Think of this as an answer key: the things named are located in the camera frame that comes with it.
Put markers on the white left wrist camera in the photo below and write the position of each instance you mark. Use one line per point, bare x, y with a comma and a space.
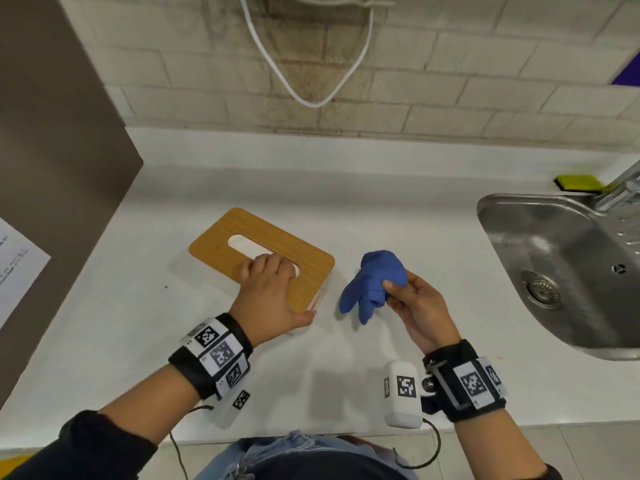
227, 407

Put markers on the white paper sheet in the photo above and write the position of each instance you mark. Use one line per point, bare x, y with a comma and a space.
17, 267

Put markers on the blue cloth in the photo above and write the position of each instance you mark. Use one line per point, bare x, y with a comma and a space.
375, 277

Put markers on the grey-brown cabinet panel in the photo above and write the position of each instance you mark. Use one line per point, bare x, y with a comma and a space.
55, 169

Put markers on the metal faucet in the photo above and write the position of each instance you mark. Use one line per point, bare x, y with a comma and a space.
620, 187

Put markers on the purple object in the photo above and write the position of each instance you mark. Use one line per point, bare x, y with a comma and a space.
629, 77

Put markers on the person's left hand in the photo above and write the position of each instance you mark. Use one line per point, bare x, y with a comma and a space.
265, 304

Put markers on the black left wristband with markers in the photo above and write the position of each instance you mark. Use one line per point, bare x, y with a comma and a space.
215, 354

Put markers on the wooden cutting board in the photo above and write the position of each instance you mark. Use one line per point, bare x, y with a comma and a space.
220, 244

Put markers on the stainless steel sink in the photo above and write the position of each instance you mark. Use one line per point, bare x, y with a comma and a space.
575, 254

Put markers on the black right wristband with markers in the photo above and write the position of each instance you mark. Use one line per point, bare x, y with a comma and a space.
465, 382

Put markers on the blue jeans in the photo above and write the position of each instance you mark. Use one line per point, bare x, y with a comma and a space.
280, 454

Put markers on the black wristband with markers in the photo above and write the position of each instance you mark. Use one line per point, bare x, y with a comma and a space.
215, 354
465, 382

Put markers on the green dish sponge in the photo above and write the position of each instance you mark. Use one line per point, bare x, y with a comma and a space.
577, 182

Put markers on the person's left forearm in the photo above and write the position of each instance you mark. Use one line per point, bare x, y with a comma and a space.
135, 414

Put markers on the person's right hand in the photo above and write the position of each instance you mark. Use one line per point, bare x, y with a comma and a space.
425, 314

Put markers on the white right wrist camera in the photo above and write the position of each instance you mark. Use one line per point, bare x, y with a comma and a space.
404, 394

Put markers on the person's right forearm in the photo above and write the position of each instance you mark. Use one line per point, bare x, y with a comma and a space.
495, 444

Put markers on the person's left thumb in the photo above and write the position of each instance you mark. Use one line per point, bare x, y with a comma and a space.
303, 319

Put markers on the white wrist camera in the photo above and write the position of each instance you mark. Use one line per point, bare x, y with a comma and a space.
227, 407
404, 394

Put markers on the person's right thumb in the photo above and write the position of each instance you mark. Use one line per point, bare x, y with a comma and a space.
396, 292

